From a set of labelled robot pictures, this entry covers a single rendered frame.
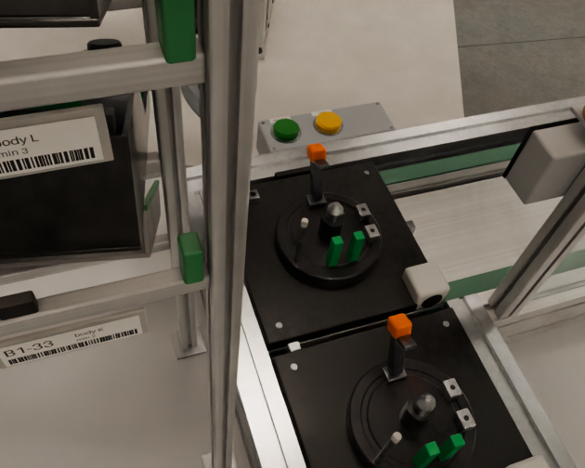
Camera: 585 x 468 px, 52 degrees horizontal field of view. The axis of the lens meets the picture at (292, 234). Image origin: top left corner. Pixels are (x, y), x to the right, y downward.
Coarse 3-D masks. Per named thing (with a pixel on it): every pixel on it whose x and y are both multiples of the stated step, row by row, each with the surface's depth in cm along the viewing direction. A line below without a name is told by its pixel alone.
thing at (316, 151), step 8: (312, 144) 77; (320, 144) 77; (312, 152) 76; (320, 152) 76; (312, 160) 76; (320, 160) 76; (312, 168) 78; (320, 168) 75; (312, 176) 78; (320, 176) 78; (312, 184) 79; (320, 184) 79; (312, 192) 80; (320, 192) 80
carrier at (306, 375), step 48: (384, 336) 73; (432, 336) 74; (288, 384) 68; (336, 384) 69; (384, 384) 67; (432, 384) 68; (480, 384) 71; (336, 432) 66; (384, 432) 64; (432, 432) 65; (480, 432) 67
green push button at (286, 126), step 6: (282, 120) 93; (288, 120) 93; (276, 126) 92; (282, 126) 92; (288, 126) 92; (294, 126) 92; (276, 132) 91; (282, 132) 91; (288, 132) 91; (294, 132) 91; (282, 138) 91; (288, 138) 91; (294, 138) 92
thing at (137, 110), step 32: (128, 128) 35; (128, 160) 34; (0, 192) 34; (32, 192) 34; (64, 192) 35; (96, 192) 35; (128, 192) 35; (0, 224) 35; (32, 224) 35; (64, 224) 35; (96, 224) 36; (128, 224) 36; (0, 256) 36; (32, 256) 36
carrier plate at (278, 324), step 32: (288, 192) 85; (352, 192) 86; (384, 192) 86; (256, 224) 81; (384, 224) 83; (256, 256) 78; (384, 256) 80; (416, 256) 80; (256, 288) 75; (288, 288) 76; (320, 288) 76; (352, 288) 77; (384, 288) 77; (288, 320) 73; (320, 320) 73; (352, 320) 74
